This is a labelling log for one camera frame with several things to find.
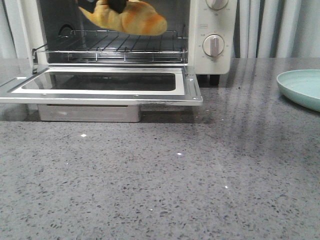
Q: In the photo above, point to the white Toshiba toaster oven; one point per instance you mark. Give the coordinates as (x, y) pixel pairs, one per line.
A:
(44, 20)

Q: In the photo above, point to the grey curtain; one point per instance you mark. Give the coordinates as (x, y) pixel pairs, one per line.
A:
(263, 29)

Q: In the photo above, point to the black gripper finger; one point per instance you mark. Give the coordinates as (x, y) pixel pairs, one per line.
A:
(117, 5)

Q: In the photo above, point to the glass oven door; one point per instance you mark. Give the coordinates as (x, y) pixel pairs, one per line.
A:
(104, 86)

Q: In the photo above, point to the upper oven control knob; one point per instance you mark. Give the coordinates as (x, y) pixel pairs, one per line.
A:
(216, 4)

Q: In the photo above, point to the metal wire oven rack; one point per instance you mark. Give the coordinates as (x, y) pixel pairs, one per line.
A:
(106, 46)

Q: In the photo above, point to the golden croissant bread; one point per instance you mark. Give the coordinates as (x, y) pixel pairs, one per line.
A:
(138, 17)

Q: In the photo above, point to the lower oven control knob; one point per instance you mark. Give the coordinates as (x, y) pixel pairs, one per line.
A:
(213, 45)

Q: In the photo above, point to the oven control knob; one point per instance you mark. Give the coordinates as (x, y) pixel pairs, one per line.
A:
(213, 45)
(216, 4)

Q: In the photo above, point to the light green plate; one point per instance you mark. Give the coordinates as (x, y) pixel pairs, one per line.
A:
(302, 87)

